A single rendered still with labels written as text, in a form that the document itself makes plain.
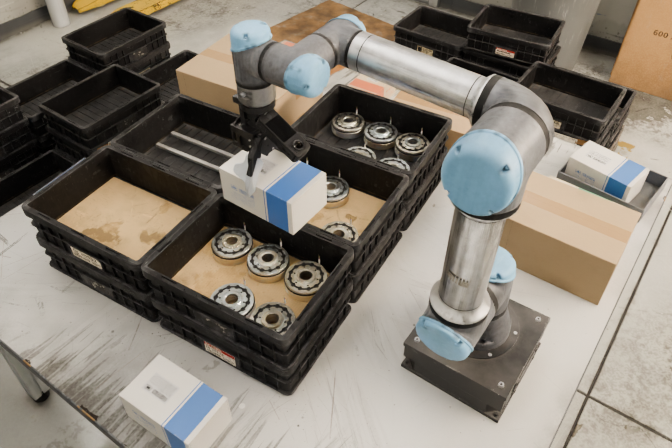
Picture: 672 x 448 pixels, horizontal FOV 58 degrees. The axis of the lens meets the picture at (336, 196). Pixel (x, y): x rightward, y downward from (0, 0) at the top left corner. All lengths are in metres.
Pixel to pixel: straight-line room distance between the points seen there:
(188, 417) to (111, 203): 0.68
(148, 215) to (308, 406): 0.67
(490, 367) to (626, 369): 1.19
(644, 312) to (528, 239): 1.16
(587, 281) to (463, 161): 0.85
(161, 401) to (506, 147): 0.89
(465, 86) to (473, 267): 0.31
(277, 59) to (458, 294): 0.53
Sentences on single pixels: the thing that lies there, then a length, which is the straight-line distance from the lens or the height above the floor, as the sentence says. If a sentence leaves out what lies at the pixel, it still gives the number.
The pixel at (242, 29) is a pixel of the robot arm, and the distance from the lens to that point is 1.15.
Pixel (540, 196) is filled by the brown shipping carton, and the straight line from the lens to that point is 1.75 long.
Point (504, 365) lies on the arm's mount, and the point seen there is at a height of 0.81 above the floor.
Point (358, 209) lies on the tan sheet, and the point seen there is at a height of 0.83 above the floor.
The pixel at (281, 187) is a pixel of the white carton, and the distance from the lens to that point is 1.28.
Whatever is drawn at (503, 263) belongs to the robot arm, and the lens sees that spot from 1.30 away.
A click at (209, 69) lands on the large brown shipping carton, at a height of 0.90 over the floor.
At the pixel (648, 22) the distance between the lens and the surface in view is 4.02.
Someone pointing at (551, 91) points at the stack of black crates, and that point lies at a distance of 2.92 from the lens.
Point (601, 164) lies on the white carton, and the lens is 2.03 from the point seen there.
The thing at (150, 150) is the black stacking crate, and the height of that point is 0.83.
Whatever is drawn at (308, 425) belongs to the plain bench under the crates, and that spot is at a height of 0.70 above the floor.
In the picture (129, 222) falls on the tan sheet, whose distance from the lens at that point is 1.72.
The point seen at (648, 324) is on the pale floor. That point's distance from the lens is 2.72.
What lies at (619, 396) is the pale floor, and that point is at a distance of 2.48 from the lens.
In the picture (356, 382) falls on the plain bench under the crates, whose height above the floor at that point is 0.70.
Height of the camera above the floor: 1.98
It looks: 42 degrees down
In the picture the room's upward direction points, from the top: straight up
